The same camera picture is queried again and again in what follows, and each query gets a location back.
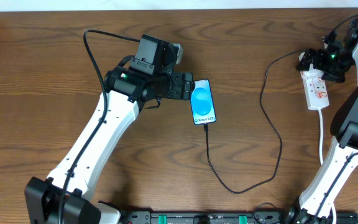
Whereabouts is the blue Galaxy smartphone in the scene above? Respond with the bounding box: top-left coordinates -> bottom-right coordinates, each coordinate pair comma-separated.
190,79 -> 216,125

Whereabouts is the black charging cable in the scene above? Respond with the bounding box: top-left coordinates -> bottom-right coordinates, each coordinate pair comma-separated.
203,49 -> 307,195

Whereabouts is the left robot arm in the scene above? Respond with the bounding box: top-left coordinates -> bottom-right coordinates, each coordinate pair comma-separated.
24,34 -> 194,224

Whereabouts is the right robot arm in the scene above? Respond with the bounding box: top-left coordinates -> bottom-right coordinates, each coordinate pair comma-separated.
283,14 -> 358,223

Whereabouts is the white USB charger adapter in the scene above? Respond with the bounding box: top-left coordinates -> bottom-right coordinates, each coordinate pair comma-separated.
300,70 -> 324,80

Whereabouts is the white power strip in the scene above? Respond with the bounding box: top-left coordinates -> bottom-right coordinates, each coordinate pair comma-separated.
297,50 -> 329,111

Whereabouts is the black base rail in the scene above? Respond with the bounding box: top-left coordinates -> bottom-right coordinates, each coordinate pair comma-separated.
116,210 -> 358,224

